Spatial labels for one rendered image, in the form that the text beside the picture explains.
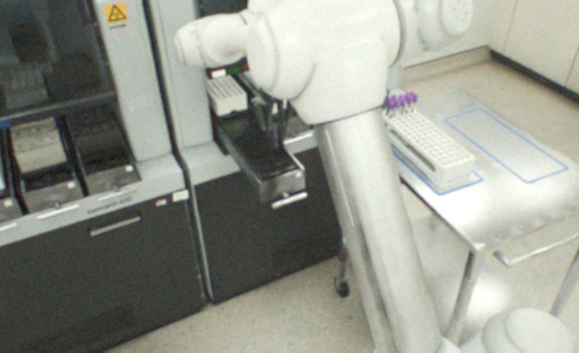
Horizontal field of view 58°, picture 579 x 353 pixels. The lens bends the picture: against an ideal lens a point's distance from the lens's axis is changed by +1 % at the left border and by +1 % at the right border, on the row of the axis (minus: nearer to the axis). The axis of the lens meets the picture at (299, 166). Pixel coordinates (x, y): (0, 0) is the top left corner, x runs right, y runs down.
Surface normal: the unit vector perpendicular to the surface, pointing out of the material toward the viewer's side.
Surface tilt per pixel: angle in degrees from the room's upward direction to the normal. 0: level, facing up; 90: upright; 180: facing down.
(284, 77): 96
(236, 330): 0
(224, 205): 90
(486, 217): 0
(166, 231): 90
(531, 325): 6
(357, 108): 88
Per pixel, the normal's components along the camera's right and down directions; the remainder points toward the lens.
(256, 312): -0.01, -0.79
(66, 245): 0.47, 0.54
